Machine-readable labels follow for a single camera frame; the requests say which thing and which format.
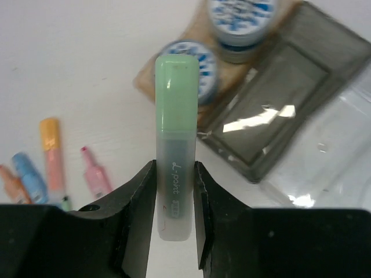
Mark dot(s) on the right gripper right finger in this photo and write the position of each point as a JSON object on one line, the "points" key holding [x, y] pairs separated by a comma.
{"points": [[223, 226]]}

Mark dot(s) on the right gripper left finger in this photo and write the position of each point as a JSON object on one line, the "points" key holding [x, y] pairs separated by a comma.
{"points": [[125, 218]]}

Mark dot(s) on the orange cap pink highlighter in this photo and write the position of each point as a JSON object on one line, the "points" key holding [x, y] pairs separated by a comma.
{"points": [[51, 144]]}

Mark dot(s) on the blue washi tape roll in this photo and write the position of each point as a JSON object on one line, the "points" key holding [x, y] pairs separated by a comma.
{"points": [[241, 23], [208, 68]]}

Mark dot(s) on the green cap highlighter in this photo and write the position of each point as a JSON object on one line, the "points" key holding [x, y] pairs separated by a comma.
{"points": [[175, 157]]}

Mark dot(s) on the pink correction tape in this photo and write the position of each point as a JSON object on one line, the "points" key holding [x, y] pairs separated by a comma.
{"points": [[95, 175]]}

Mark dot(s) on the green correction tape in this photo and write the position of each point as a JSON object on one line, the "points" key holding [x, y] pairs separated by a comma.
{"points": [[65, 204]]}

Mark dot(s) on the upper blue correction tape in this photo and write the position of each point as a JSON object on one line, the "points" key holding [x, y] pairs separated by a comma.
{"points": [[30, 178]]}

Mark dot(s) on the orange correction tape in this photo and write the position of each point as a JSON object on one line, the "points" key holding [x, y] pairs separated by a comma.
{"points": [[14, 187]]}

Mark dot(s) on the amber transparent tray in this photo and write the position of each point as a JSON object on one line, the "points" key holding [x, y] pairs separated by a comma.
{"points": [[173, 79]]}

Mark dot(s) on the grey transparent tray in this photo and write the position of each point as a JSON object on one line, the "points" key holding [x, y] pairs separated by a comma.
{"points": [[305, 63]]}

